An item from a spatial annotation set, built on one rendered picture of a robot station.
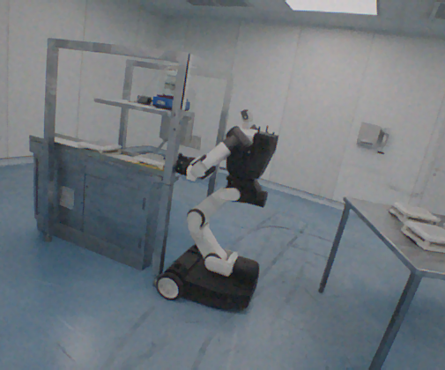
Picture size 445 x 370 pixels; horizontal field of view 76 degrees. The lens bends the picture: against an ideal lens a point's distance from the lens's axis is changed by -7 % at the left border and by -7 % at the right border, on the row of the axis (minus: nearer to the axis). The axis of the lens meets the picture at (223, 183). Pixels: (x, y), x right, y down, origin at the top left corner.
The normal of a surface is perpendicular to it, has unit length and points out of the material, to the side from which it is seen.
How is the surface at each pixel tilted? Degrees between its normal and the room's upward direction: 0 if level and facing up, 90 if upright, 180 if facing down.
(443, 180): 90
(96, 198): 90
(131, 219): 90
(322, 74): 90
